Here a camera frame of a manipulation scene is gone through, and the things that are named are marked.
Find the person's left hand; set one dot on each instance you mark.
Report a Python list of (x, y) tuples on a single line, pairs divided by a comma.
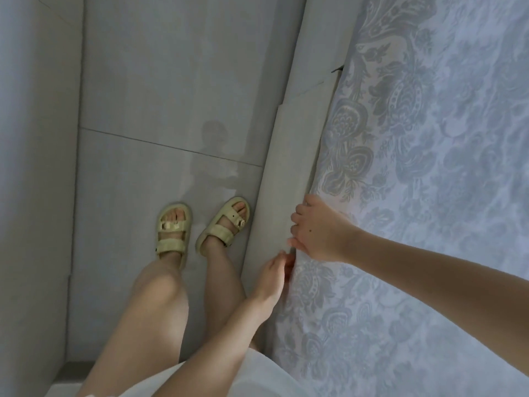
[(268, 285)]

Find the person's right hand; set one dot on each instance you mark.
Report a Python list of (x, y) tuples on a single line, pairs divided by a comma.
[(324, 233)]

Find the person's right fingers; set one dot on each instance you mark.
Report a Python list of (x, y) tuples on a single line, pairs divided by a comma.
[(298, 223)]

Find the person's left fingers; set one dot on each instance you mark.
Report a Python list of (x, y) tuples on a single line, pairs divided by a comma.
[(284, 262)]

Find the pale blue floral bedsheet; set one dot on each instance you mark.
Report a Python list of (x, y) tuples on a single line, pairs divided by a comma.
[(434, 161)]

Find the person's right forearm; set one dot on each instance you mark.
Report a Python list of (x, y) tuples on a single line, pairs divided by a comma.
[(434, 289)]

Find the person's left forearm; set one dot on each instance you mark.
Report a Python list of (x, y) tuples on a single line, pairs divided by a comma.
[(219, 343)]

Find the person's right leg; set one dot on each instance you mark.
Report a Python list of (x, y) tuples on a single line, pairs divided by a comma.
[(223, 281)]

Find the person's leg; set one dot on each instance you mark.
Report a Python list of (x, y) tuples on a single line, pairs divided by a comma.
[(223, 281), (144, 318)]

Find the pale yellow right sandal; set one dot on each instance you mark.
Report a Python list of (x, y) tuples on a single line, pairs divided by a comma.
[(223, 231)]

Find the pale yellow sandal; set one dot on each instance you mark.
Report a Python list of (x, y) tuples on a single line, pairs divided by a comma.
[(173, 231), (223, 231)]

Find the beige bed base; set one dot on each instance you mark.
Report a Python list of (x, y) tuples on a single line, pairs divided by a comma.
[(289, 140)]

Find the pale yellow left sandal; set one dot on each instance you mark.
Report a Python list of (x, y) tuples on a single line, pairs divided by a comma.
[(173, 231)]

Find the white garment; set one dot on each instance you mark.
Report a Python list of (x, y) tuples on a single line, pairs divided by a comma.
[(256, 378)]

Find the person's left leg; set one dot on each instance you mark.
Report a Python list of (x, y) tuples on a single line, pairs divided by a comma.
[(144, 318)]

